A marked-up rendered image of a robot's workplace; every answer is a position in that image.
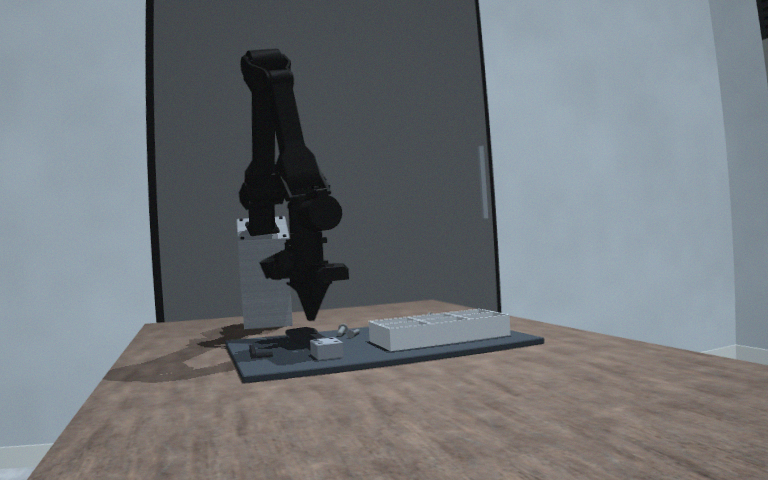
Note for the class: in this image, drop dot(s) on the dark grey flat bar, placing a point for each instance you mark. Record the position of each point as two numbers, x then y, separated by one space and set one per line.
312 336

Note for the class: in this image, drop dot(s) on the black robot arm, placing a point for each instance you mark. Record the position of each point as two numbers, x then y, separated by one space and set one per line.
296 166

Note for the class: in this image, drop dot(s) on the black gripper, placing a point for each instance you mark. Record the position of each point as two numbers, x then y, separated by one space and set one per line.
311 297

